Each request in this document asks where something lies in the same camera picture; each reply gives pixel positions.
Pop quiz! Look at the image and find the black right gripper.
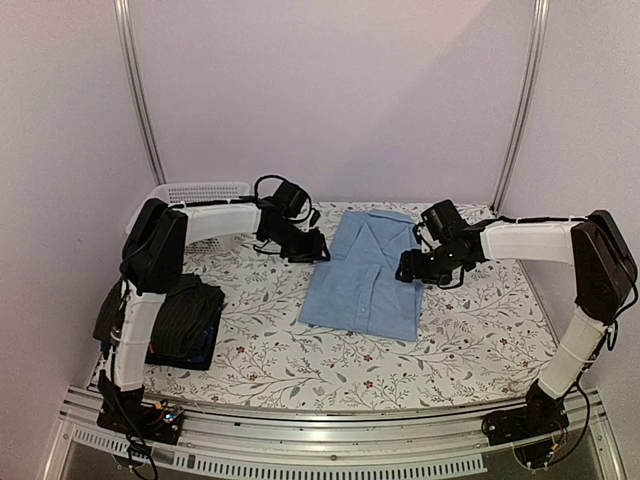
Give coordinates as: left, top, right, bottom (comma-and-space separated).
396, 241, 468, 286

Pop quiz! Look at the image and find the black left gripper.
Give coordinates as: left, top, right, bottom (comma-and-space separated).
267, 222, 331, 264

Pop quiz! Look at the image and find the light blue long sleeve shirt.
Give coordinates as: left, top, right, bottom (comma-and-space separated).
298, 210, 423, 342

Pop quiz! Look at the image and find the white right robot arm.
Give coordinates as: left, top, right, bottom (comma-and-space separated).
395, 200, 638, 400

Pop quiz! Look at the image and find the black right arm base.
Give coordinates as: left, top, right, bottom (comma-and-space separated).
481, 381, 569, 469

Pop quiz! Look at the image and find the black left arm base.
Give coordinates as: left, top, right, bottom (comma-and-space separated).
97, 389, 184, 445

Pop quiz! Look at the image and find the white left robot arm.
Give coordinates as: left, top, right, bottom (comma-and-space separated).
105, 197, 330, 393

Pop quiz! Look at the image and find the floral patterned table cloth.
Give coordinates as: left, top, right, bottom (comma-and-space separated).
88, 201, 561, 412

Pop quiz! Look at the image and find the white plastic laundry basket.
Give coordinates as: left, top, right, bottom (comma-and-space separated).
125, 182, 251, 254

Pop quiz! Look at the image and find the black pinstriped folded shirt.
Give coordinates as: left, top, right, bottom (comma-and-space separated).
93, 272, 226, 358

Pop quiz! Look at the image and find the dark blue folded shirt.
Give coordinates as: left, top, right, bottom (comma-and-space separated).
145, 322, 219, 371

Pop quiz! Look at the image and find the perforated metal front panel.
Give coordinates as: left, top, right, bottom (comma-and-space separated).
69, 425, 488, 477

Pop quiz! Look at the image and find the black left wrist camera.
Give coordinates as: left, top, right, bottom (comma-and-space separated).
273, 181, 312, 223

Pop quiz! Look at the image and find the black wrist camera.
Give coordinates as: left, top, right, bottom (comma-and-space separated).
421, 199, 468, 244
273, 181, 312, 223

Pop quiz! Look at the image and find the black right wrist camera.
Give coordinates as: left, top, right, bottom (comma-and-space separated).
421, 199, 468, 244

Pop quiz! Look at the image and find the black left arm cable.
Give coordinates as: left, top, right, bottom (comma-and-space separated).
252, 174, 321, 251

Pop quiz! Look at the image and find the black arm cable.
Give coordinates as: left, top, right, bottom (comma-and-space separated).
569, 279, 640, 466
252, 174, 321, 251

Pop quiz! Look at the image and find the left aluminium frame post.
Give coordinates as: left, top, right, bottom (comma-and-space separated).
113, 0, 167, 185

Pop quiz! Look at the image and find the aluminium frame post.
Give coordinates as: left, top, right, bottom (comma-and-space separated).
113, 0, 167, 185
491, 0, 550, 214

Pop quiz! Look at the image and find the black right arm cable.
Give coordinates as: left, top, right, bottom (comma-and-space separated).
569, 279, 640, 466

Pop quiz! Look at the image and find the aluminium front rail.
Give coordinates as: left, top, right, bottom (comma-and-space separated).
57, 384, 606, 457

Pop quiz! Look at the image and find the right aluminium frame post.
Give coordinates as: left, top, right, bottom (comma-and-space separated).
491, 0, 550, 214

